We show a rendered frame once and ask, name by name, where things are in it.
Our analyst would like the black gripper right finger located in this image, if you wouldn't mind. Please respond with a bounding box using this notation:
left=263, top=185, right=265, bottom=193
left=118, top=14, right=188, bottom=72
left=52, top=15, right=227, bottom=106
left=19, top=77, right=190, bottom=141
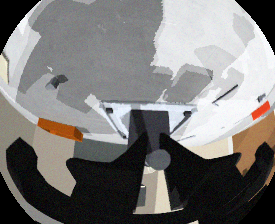
left=158, top=132, right=242, bottom=210

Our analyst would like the orange rectangular tray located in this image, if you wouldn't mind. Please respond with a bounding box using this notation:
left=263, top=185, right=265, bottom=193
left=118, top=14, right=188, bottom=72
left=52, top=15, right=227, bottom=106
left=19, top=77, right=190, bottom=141
left=37, top=117, right=84, bottom=141

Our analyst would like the red-handled screwdriver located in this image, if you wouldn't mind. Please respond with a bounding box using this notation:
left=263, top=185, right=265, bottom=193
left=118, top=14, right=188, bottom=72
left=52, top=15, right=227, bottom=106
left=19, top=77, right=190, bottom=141
left=246, top=100, right=270, bottom=121

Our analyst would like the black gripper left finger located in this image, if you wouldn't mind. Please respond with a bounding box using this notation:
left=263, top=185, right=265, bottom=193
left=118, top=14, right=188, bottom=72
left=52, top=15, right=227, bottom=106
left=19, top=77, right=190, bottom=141
left=66, top=133, right=148, bottom=213

